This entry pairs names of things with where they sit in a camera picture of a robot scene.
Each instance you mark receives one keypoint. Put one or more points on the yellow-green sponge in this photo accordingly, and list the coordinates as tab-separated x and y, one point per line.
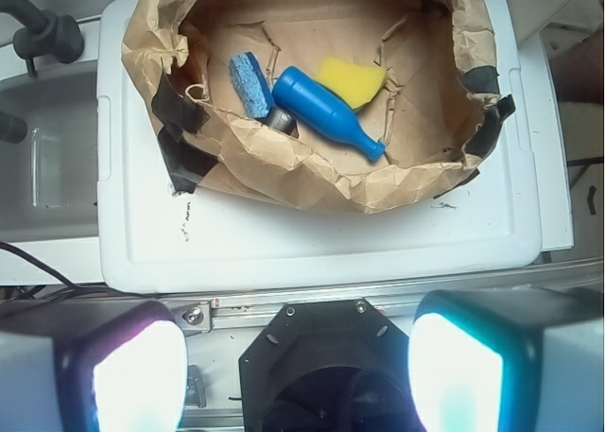
356	85

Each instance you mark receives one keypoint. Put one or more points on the blue sponge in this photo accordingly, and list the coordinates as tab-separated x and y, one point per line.
251	85

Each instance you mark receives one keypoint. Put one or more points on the white plastic bin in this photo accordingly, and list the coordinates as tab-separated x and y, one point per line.
155	241

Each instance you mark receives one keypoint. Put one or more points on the blue plastic bottle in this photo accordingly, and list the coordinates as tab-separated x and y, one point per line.
300	95

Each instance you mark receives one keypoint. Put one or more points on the black octagonal mount plate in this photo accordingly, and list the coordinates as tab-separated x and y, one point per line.
328	366

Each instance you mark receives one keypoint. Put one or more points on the aluminium frame rail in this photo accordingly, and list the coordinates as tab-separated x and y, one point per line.
396	299

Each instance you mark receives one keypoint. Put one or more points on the grey metal cylinder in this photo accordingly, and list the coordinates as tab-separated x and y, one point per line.
281	120

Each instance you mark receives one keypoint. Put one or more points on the crumpled brown paper lining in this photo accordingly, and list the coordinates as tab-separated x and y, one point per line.
439	113

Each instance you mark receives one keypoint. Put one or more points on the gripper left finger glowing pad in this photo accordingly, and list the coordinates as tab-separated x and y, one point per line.
91	365

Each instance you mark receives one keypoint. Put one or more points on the black faucet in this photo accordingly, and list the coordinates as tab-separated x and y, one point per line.
44	32

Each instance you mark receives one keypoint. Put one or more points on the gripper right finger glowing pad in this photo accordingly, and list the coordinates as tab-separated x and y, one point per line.
520	359

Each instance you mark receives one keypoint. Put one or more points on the white sink basin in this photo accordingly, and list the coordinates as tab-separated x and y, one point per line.
48	181

